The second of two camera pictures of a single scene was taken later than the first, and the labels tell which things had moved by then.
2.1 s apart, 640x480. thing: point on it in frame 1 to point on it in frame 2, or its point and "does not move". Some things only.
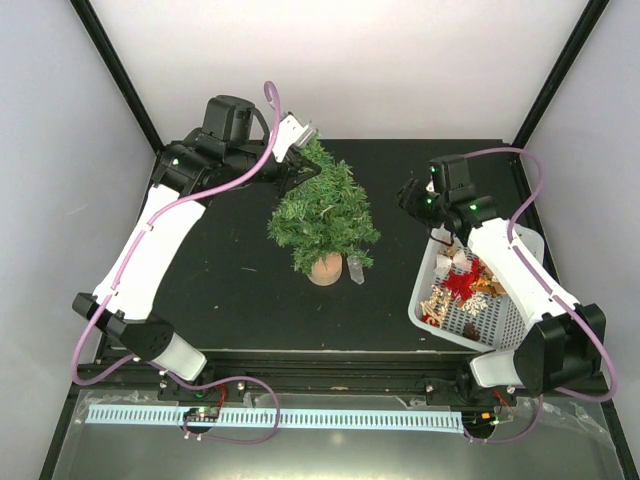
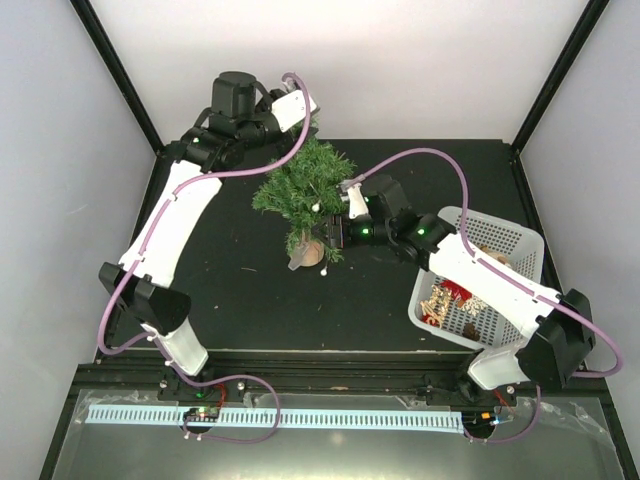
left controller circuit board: x=202 y=414 does not move
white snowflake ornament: x=474 y=305 does not move
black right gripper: x=408 y=200 to x=338 y=229
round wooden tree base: x=326 y=270 to x=314 y=254
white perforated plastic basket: x=458 y=295 does not move
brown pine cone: x=469 y=331 does not move
